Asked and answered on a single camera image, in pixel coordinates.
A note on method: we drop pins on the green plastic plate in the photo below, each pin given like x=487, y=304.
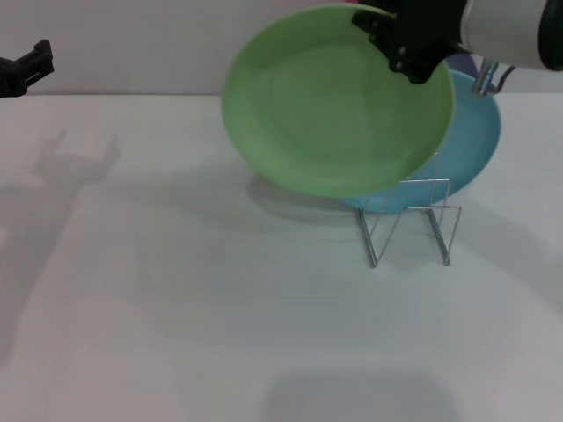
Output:
x=334, y=110

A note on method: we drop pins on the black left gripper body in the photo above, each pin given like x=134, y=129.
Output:
x=9, y=79

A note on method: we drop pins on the blue plastic plate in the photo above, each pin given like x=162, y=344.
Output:
x=470, y=132

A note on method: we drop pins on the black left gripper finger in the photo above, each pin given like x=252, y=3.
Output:
x=37, y=63

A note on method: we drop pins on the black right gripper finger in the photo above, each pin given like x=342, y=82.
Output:
x=404, y=48

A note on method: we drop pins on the purple plastic plate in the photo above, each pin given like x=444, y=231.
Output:
x=466, y=63

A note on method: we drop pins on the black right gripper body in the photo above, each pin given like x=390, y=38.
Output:
x=431, y=22

